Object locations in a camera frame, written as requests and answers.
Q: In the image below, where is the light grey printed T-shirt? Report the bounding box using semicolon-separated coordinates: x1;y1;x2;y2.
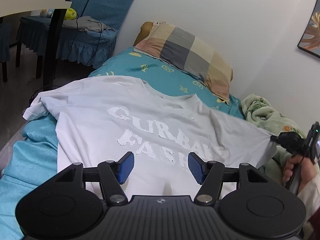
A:
22;76;278;200

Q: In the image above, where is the mustard yellow pillow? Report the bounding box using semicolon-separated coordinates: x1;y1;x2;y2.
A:
134;21;154;46

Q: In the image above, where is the light blue shiny cloth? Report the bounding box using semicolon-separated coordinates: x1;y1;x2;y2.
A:
0;119;60;240

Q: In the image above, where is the green fleece blanket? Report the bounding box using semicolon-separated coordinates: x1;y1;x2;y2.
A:
240;94;305;188

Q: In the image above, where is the black cable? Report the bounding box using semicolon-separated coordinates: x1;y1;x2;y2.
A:
75;12;108;67

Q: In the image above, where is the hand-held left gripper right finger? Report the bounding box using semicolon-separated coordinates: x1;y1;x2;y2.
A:
187;152;269;205

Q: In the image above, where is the yellow plush toy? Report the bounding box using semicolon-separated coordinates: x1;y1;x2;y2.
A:
63;8;78;21

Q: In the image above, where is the small chair with blue cover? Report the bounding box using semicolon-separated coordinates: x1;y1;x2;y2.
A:
0;22;12;83

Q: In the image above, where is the framed leaf wall painting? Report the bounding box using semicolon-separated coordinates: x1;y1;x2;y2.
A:
297;4;320;59

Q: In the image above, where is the grey cloth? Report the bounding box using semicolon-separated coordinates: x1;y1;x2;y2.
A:
62;16;116;33

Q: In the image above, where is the teal printed bed sheet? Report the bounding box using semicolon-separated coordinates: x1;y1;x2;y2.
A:
87;46;245;119

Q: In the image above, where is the plaid pillow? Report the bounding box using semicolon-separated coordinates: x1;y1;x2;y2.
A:
134;24;234;105

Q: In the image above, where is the person's right forearm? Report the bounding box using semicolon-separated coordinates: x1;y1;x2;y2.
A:
297;171;320;222

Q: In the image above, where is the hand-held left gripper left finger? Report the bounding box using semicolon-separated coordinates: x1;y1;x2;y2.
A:
54;151;135;205

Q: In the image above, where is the person's right hand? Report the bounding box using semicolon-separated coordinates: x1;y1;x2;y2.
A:
283;154;316;188

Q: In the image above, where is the person's dark red clothing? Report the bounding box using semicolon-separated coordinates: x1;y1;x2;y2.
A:
307;209;320;240

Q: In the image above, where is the black wooden chair frame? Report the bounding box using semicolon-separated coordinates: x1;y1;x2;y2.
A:
0;0;74;92

